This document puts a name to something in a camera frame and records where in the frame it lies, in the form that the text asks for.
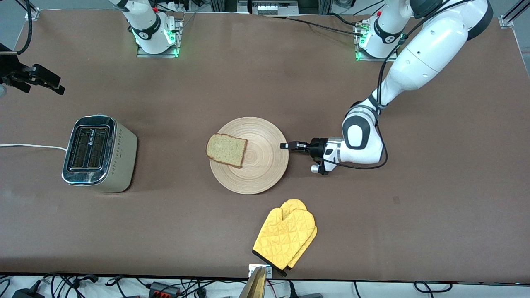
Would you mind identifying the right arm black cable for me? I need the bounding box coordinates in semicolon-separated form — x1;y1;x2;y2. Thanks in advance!
14;0;34;54

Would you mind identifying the grey electrical box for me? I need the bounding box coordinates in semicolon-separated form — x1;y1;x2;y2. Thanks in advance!
248;0;299;16

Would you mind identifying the brown bread slice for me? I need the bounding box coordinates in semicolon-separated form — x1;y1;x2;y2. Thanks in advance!
206;133;248;169

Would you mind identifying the black cable loop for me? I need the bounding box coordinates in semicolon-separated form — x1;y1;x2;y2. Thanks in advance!
414;281;453;293

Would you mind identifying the round wooden plate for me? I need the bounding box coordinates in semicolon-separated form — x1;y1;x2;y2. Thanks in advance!
209;117;289;195

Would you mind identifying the silver two-slot toaster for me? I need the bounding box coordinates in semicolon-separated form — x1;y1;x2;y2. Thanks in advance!
61;115;138;194

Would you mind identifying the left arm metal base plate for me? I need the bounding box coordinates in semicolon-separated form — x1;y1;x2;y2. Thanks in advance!
355;19;399;62

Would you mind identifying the gold camera mount bar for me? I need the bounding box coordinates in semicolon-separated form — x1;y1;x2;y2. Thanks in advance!
239;266;266;298

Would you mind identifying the black orange connector block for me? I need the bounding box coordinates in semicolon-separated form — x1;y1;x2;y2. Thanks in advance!
148;281;181;297

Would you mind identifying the white toaster power cord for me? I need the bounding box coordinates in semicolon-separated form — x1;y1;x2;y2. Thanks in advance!
0;143;68;151

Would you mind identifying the black power adapter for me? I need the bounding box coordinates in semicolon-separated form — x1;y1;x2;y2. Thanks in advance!
12;288;45;298

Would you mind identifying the yellow quilted oven mitt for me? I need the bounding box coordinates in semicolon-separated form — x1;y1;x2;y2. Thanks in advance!
252;208;316;269
281;199;318;277

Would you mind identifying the small metal table bracket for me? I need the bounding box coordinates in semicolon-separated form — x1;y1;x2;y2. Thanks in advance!
248;265;273;279

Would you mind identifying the long black table cable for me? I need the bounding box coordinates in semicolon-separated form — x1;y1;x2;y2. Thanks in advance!
265;15;365;37

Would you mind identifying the white power strip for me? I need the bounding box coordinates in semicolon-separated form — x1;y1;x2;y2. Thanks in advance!
157;0;195;13

